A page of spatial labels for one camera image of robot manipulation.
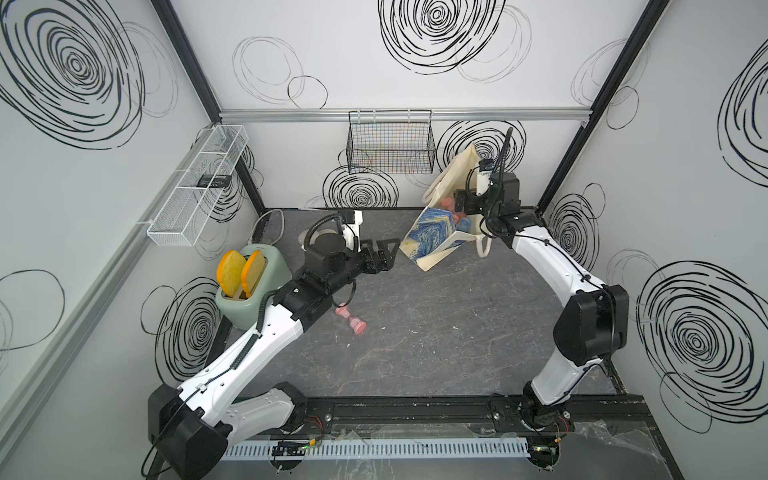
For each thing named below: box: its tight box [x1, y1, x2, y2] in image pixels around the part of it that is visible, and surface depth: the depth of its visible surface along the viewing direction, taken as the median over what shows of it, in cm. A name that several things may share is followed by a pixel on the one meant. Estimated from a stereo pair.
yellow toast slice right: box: [241, 250, 265, 298], surface depth 79 cm
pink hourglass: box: [335, 302, 367, 335], surface depth 90 cm
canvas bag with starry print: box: [399, 143, 492, 271], surface depth 93 cm
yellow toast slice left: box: [216, 250, 247, 298], surface depth 79 cm
